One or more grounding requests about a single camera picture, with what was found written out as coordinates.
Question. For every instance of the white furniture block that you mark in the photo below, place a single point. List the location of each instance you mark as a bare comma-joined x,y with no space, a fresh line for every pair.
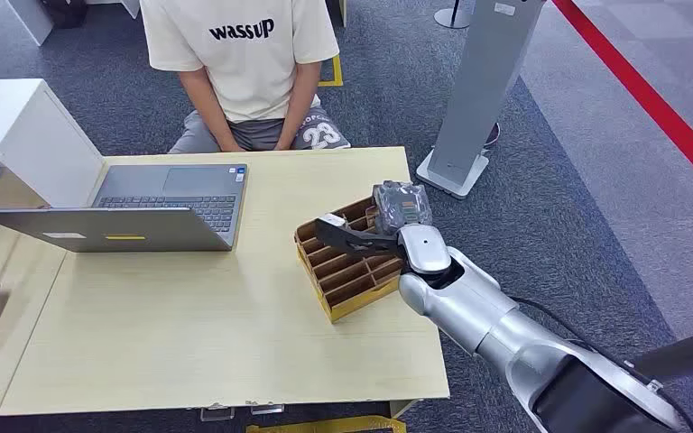
29,18

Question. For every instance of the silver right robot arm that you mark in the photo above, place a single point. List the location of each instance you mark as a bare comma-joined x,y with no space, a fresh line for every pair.
472,305

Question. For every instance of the white cabinet box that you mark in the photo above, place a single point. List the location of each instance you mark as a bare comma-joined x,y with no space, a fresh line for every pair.
29,131

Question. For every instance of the wooden slotted card organizer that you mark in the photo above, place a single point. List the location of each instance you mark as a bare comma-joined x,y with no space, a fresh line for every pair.
346,281

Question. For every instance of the round grey stand base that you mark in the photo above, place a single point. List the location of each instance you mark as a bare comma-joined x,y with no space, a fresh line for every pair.
451,19

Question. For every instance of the person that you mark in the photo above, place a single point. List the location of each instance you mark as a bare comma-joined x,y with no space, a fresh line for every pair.
245,66

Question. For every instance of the person's left forearm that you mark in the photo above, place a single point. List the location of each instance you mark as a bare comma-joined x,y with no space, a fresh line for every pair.
298,101

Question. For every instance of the yellow frame under desk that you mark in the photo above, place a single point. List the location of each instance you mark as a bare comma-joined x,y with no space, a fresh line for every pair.
334,427

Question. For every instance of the person's right forearm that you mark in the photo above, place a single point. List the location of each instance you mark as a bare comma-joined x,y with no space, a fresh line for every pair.
210,107

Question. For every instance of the white card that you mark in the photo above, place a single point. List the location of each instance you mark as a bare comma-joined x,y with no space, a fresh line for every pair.
333,219

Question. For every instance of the dark grey robot part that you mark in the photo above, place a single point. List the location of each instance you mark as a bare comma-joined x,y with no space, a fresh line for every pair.
687,354

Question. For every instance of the grey laptop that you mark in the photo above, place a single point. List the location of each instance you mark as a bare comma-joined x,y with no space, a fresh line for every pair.
161,230

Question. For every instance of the metal desk bracket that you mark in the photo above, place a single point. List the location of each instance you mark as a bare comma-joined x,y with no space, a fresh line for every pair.
216,412
266,409

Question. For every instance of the grey kiosk pillar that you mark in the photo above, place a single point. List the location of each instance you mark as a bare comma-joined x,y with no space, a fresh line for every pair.
484,89

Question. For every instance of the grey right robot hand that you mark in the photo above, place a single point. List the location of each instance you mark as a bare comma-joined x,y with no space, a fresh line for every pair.
401,206

